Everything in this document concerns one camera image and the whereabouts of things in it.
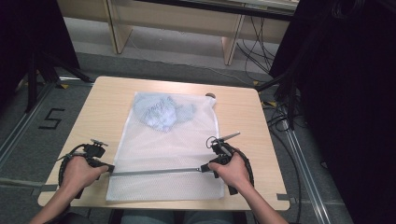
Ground person's left hand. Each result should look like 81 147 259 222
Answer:
61 155 109 196

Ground grey tape strip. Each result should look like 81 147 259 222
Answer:
276 192 297 205
31 183 59 197

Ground black curtain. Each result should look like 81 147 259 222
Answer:
269 0 396 224
0 0 80 110

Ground black floor cables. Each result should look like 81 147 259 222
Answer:
261 99 304 224

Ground white mesh laundry bag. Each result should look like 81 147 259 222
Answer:
105 91 226 202

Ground metal floor rail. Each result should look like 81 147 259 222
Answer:
0 81 54 170
281 119 333 224

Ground person's legs in jeans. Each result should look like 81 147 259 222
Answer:
120 209 235 224

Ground light wooden desk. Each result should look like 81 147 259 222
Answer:
57 0 300 66

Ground person's right hand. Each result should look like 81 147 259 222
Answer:
208 152 253 194

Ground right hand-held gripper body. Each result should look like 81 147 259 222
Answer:
211 131 241 196

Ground light blue garment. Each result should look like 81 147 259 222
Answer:
133 92 198 133

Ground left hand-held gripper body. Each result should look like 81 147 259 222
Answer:
74 138 109 200

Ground black tripod stand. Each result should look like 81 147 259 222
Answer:
255 46 304 131
24 50 94 114

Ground black hanging cables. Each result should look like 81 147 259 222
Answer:
236 15 278 82

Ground thin black looped cable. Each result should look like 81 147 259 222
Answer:
205 135 219 149

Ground black spiral gripper cable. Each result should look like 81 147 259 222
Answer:
233 148 255 188
58 143 87 189

